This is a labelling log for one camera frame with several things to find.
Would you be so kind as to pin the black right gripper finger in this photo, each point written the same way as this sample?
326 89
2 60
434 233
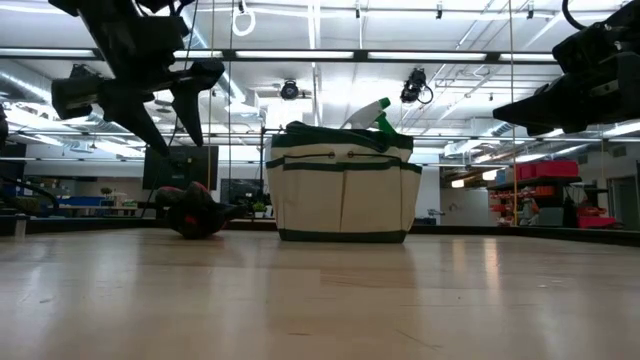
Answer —
559 100
564 121

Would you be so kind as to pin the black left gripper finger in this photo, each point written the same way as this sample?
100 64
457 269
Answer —
135 112
190 110

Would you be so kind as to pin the red black gardening gloves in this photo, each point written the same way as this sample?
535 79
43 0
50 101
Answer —
197 212

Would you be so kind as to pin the beige green gardening bag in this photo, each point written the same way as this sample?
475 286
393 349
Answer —
342 200

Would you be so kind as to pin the green spray bottle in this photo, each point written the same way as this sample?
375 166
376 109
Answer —
367 114

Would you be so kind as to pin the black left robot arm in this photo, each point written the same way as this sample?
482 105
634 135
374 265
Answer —
3 127

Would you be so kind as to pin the large red storage bin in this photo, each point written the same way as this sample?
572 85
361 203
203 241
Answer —
547 170

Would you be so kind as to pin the large black monitor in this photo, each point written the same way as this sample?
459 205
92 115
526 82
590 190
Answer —
175 170

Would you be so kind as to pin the storage shelf rack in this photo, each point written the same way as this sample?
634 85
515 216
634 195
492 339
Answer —
542 200

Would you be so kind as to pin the small dark monitor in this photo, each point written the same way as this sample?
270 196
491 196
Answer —
242 189

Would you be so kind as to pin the blue workbench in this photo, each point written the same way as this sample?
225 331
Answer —
80 201

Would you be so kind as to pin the small red storage bin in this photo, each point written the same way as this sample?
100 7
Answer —
597 221

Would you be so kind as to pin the small green potted plant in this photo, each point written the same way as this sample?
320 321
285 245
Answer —
258 206

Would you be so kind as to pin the overhead light bar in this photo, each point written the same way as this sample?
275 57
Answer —
360 55

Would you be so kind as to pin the black overhead camera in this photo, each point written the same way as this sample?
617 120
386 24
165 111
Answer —
289 90

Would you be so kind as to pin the black aluminium table frame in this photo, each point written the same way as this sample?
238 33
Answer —
550 234

